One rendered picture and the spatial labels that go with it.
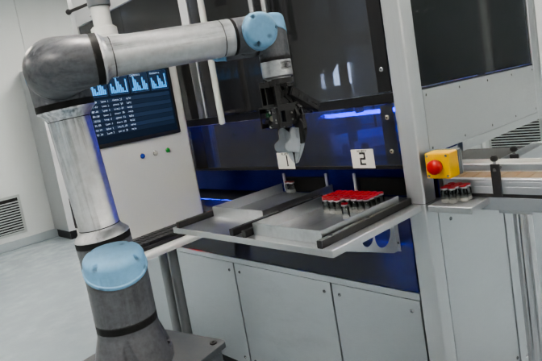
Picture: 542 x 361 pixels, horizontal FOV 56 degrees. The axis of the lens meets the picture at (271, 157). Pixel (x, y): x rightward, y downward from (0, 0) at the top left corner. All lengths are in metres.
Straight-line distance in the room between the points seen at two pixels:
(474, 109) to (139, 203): 1.25
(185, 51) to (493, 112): 1.22
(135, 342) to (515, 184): 1.03
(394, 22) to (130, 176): 1.11
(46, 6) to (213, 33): 6.00
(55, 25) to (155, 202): 5.09
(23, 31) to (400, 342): 5.87
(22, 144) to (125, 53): 5.66
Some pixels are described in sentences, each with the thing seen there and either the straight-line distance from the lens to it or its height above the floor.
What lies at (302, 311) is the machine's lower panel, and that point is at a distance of 2.01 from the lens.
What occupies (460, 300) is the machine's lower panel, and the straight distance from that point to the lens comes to 1.74.
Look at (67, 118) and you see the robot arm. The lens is 1.09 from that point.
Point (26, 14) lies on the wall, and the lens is 6.87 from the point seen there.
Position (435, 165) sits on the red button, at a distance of 1.42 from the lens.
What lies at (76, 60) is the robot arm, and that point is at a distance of 0.97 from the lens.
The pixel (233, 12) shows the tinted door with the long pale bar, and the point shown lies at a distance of 1.95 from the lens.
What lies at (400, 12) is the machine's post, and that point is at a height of 1.42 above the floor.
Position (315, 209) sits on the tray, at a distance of 1.61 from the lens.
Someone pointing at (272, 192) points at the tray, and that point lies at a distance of 1.94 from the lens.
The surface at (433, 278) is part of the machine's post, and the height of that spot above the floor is 0.66.
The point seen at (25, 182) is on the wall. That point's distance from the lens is 6.61.
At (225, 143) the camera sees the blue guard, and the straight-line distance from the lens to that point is 2.06.
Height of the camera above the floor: 1.26
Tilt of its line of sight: 7 degrees down
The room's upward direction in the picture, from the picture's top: 10 degrees counter-clockwise
